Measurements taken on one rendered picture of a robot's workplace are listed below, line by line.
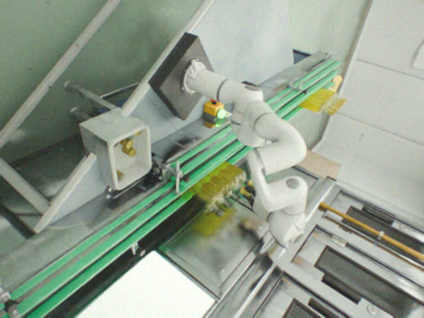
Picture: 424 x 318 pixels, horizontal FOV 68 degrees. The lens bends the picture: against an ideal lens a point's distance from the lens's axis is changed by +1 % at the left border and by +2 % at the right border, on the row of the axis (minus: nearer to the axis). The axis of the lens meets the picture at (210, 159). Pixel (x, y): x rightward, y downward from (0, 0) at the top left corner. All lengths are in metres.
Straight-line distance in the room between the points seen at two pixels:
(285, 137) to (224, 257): 0.60
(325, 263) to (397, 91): 5.86
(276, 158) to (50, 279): 0.77
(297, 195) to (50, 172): 1.26
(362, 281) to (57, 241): 1.16
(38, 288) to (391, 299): 1.24
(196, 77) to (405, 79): 6.02
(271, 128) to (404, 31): 6.01
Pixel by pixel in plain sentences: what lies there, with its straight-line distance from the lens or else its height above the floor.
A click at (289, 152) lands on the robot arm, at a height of 1.34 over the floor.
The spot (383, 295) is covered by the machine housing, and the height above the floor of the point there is 1.78.
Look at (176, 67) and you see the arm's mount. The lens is 1.20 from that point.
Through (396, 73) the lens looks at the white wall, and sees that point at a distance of 7.00.
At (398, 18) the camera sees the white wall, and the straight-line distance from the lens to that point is 6.83.
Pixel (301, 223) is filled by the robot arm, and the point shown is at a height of 1.42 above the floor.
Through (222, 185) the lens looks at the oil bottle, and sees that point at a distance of 1.35.
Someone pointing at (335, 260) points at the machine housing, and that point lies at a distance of 1.49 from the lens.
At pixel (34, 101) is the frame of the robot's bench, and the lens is 1.64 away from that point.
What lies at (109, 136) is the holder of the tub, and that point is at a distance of 1.10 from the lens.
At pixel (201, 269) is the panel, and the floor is 1.19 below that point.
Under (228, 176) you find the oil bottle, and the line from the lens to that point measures 1.40.
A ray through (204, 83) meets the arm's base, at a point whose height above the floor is 0.90.
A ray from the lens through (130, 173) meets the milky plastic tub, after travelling 1.25.
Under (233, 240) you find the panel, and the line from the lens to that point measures 1.36.
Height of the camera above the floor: 1.57
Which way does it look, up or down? 27 degrees down
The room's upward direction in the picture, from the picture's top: 119 degrees clockwise
